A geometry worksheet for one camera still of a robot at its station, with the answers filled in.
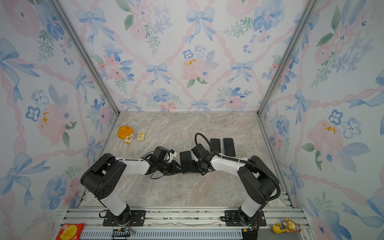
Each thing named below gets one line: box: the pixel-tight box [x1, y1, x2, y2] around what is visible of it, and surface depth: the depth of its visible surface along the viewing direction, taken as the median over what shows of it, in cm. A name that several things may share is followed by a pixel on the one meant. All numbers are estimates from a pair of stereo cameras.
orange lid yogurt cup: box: [117, 126, 135, 145], surface depth 97 cm
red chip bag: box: [56, 223, 85, 240], surface depth 71 cm
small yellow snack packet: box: [137, 132, 146, 141], surface depth 106 cm
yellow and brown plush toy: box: [270, 218, 301, 234], surface depth 71 cm
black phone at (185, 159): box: [179, 150, 192, 174], surface depth 97 cm
